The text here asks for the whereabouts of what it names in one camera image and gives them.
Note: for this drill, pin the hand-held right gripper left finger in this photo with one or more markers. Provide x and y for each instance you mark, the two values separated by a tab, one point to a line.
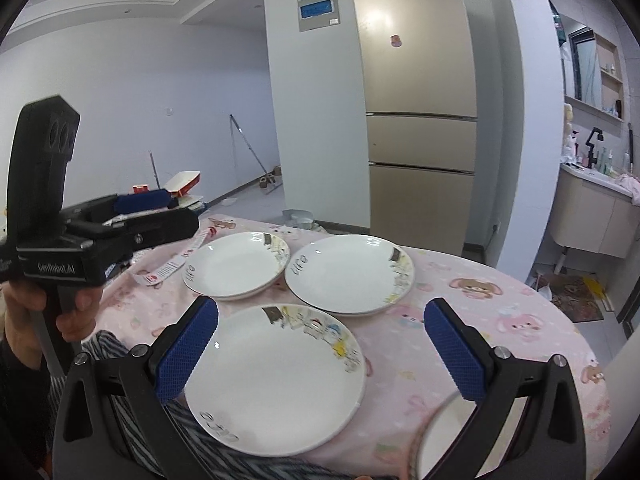
187	355

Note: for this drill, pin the black faucet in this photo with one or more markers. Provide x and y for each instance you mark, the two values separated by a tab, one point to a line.
592	135

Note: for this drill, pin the blue white flat box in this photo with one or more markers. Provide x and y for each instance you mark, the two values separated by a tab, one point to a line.
192	203

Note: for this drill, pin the white cartoon print plate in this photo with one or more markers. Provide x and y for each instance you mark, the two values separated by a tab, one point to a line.
230	265
270	385
345	275

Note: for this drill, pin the silver wall control panel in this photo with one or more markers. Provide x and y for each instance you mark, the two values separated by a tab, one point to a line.
318	0

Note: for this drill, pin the yellow plush toy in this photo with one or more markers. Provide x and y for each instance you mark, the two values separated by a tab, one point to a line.
568	125

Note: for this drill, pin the small red paper carton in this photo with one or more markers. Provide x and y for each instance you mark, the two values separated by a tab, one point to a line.
141	189

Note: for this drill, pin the thin dark rod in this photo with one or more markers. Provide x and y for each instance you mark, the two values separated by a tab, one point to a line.
154	167

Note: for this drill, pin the brown slippers pair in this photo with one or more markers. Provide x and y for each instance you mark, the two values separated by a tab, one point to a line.
268	180

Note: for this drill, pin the grey plastic basin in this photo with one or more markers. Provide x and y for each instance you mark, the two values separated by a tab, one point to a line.
300	217

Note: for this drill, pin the red white paper leaflet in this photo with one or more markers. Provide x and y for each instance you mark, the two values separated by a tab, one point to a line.
172	262

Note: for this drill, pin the brown doormat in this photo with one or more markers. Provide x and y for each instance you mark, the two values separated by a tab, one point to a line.
570	295

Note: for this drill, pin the pink cartoon tablecloth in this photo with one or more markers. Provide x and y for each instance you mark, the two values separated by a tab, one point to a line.
475	310

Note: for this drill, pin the person's left hand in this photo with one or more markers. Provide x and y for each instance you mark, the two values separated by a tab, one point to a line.
80	310

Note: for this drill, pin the white ribbed black-rimmed bowl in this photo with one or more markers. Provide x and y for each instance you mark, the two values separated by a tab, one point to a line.
450	450

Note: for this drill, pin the person's left forearm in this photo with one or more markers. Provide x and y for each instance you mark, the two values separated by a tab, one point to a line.
20	395

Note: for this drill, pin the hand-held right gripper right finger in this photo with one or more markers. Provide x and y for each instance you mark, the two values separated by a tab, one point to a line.
455	355

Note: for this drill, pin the pink cloth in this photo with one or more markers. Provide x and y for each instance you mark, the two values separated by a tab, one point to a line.
630	182

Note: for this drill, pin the row of toiletry bottles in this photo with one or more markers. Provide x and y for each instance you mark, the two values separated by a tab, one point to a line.
607	160

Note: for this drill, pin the red white cardboard box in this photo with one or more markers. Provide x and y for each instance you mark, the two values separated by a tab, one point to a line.
182	180

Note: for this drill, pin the bathroom mirror cabinet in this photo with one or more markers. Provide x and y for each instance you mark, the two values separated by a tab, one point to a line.
585	65

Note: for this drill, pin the dark hanging cloth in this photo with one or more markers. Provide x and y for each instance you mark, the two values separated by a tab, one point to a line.
560	27

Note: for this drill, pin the beige bathroom vanity cabinet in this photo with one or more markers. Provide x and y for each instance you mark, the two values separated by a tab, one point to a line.
590	215

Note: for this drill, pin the pink fridge magnet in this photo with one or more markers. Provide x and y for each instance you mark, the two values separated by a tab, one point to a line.
396	41

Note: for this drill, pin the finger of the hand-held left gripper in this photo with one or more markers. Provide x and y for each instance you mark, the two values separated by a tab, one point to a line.
142	201
160	225

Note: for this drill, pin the gold refrigerator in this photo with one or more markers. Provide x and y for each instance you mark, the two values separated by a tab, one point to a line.
420	110

